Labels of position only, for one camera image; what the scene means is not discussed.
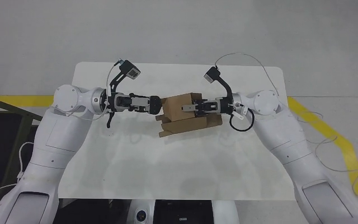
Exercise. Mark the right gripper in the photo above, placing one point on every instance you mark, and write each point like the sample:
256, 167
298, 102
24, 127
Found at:
224, 106

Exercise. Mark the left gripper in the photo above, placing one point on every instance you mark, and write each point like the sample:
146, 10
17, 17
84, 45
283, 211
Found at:
120, 102

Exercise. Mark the small brown carton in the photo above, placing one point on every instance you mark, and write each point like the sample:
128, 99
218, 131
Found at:
181, 120

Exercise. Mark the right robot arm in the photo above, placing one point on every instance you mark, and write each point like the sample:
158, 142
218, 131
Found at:
291, 140

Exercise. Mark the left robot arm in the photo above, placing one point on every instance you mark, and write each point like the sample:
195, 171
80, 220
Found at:
47, 145

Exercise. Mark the robot body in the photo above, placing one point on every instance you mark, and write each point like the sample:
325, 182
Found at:
179, 211

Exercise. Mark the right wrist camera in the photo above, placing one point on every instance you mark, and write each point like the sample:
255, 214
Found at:
216, 77

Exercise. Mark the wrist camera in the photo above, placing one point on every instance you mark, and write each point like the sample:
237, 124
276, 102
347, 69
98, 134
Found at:
127, 71
216, 77

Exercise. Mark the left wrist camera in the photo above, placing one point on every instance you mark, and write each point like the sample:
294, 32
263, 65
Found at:
127, 71

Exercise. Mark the dark metal frame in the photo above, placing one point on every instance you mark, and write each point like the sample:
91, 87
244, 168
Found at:
14, 131

